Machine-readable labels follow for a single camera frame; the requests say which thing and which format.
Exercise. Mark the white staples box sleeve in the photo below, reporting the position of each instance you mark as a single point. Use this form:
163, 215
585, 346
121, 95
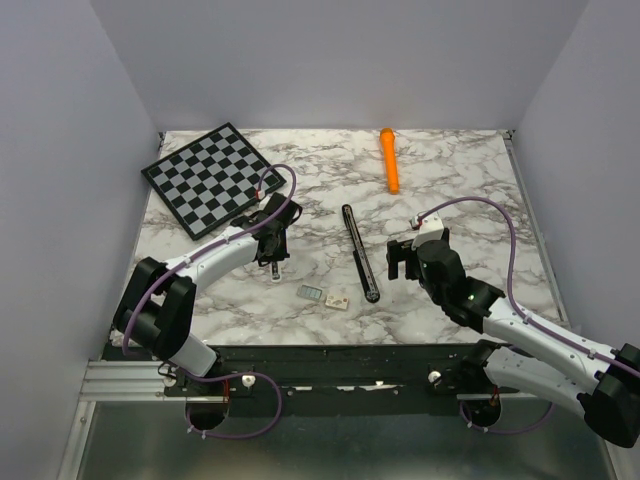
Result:
337, 302

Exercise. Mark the light blue stapler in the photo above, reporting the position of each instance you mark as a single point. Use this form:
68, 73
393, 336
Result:
275, 272

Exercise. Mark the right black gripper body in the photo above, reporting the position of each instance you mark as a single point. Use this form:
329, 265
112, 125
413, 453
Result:
413, 268

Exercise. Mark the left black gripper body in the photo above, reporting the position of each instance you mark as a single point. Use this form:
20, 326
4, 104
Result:
280, 251

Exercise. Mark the black stapler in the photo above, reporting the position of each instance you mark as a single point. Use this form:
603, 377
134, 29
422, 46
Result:
366, 275

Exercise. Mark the black grey chessboard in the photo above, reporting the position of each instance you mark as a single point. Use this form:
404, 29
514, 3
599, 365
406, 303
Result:
211, 180

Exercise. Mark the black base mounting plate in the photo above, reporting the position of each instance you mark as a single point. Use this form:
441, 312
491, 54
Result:
245, 383

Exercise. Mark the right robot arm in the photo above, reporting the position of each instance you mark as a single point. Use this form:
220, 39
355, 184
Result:
612, 412

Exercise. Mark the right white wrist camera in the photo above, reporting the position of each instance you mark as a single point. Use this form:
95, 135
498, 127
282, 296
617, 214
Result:
428, 227

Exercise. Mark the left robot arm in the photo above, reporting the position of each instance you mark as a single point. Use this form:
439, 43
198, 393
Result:
157, 306

